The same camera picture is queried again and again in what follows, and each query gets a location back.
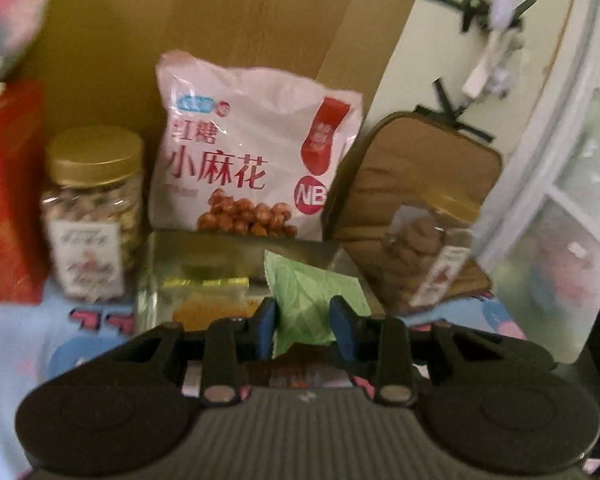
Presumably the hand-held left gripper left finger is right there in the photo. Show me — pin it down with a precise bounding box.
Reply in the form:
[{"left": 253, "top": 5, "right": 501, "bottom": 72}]
[{"left": 125, "top": 296, "right": 281, "bottom": 407}]

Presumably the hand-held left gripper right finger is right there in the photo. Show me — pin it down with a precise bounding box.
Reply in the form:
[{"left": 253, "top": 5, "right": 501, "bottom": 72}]
[{"left": 328, "top": 295, "right": 486, "bottom": 407}]

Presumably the wood pattern board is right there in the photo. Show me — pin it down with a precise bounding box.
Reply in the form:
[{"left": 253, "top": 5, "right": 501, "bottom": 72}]
[{"left": 22, "top": 0, "right": 431, "bottom": 146}]

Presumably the blue cartoon pig bedsheet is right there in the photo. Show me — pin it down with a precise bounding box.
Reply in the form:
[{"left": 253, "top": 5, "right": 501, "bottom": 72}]
[{"left": 0, "top": 280, "right": 600, "bottom": 480}]

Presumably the white window frame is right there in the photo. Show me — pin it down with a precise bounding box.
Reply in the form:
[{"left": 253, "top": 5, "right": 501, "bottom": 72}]
[{"left": 472, "top": 0, "right": 600, "bottom": 281}]

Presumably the dark printed box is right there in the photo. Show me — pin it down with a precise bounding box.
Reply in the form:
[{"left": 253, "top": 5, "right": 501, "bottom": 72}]
[{"left": 136, "top": 229, "right": 376, "bottom": 333}]

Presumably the nut jar with gold lid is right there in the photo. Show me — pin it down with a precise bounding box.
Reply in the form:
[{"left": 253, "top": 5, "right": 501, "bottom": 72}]
[{"left": 40, "top": 127, "right": 146, "bottom": 303}]

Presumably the cookie jar with gold lid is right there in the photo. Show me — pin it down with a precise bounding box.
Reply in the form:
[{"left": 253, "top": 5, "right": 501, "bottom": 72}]
[{"left": 380, "top": 187, "right": 481, "bottom": 313}]

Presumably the green snack packet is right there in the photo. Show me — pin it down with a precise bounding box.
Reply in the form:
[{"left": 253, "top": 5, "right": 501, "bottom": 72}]
[{"left": 264, "top": 250, "right": 373, "bottom": 358}]

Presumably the red gift bag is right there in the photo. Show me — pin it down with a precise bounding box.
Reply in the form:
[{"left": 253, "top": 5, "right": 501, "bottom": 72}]
[{"left": 0, "top": 80, "right": 48, "bottom": 306}]

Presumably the white power strip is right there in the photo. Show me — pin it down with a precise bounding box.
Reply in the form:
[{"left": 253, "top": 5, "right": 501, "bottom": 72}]
[{"left": 461, "top": 25, "right": 523, "bottom": 100}]

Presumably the brown cushion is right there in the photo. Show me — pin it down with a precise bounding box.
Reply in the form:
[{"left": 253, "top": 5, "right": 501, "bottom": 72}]
[{"left": 322, "top": 111, "right": 503, "bottom": 311}]

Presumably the white and pink snack bag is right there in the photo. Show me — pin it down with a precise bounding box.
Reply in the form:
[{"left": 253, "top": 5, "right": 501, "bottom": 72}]
[{"left": 147, "top": 50, "right": 365, "bottom": 242}]

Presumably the pink plush toy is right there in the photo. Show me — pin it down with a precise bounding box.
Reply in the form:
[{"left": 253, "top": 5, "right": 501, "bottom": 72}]
[{"left": 0, "top": 0, "right": 53, "bottom": 111}]

